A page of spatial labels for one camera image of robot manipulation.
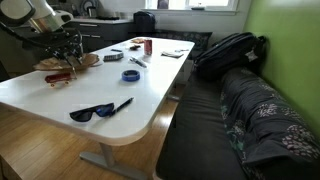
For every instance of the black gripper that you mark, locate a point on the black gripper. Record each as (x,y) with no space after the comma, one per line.
(61,41)

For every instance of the red toy wagon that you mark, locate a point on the red toy wagon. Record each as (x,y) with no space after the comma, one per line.
(57,78)

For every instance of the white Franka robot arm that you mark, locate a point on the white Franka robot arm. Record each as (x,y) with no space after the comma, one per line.
(43,10)

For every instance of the wooden tray with food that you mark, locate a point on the wooden tray with food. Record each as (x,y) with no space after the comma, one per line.
(90,60)

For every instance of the grey calculator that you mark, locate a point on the grey calculator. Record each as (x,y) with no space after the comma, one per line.
(112,57)

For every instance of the dark kitchen cabinet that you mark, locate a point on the dark kitchen cabinet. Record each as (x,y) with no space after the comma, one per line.
(106,33)

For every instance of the small black strip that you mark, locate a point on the small black strip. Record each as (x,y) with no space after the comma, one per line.
(116,50)

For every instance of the metal kettle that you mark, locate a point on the metal kettle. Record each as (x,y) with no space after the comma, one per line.
(92,12)

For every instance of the round plate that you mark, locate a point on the round plate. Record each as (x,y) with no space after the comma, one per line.
(84,5)

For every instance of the blue tape roll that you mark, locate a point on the blue tape roll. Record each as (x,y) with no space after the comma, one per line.
(125,77)

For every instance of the black sunglasses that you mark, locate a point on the black sunglasses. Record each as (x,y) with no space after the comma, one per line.
(83,115)

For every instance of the dark snack wrapper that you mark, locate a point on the dark snack wrapper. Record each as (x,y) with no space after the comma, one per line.
(135,47)

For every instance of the black marker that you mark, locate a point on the black marker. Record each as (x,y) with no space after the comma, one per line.
(138,62)

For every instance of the brown snack packet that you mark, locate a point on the brown snack packet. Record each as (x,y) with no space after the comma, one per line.
(137,40)

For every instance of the black pen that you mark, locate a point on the black pen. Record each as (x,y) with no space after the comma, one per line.
(123,105)

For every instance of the red soda can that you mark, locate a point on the red soda can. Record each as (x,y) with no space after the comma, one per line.
(148,47)

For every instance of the dark bag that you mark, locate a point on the dark bag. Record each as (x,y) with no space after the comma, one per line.
(144,21)

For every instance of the small notepad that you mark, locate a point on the small notepad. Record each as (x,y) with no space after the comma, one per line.
(171,54)

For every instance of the grey table leg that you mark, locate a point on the grey table leg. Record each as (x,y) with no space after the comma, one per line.
(108,156)

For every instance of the white paper packet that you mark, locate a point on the white paper packet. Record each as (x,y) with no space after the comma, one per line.
(182,50)

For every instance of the dark floral back cushion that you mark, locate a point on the dark floral back cushion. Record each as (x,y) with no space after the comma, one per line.
(196,40)

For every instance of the small object on windowsill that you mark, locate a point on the small object on windowsill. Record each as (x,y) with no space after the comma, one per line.
(197,8)

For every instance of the white framed window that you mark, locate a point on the white framed window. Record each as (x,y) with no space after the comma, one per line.
(200,2)

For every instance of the dark sofa seat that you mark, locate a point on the dark sofa seat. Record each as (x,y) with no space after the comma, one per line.
(196,133)

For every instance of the black backpack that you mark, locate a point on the black backpack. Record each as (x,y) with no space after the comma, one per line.
(226,53)

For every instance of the long dark floral cushion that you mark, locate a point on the long dark floral cushion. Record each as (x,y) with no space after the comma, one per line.
(266,123)

